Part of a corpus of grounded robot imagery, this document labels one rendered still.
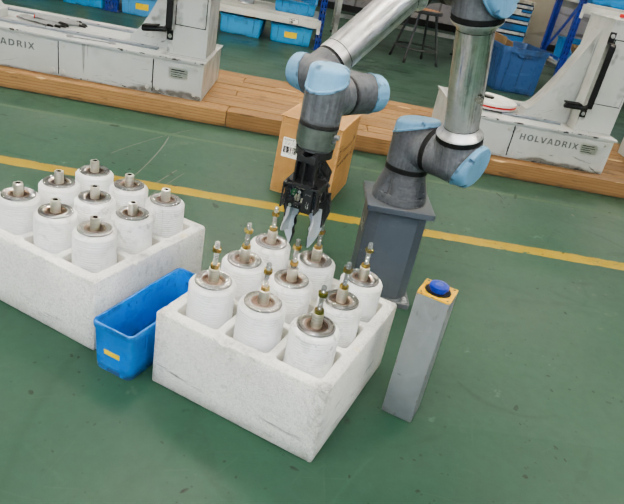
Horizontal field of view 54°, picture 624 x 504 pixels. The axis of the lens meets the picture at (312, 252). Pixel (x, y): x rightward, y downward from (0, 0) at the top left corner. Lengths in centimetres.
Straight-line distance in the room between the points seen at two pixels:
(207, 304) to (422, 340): 44
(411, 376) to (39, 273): 85
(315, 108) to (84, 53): 223
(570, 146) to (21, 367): 272
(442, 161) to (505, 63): 406
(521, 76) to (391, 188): 409
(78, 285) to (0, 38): 213
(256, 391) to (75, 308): 46
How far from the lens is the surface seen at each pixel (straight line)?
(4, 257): 156
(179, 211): 156
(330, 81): 109
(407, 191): 165
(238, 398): 125
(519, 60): 562
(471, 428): 146
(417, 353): 130
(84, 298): 140
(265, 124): 303
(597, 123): 345
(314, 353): 115
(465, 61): 146
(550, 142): 332
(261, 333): 119
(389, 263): 172
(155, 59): 313
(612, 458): 158
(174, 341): 128
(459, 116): 151
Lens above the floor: 90
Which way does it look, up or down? 27 degrees down
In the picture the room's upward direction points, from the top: 11 degrees clockwise
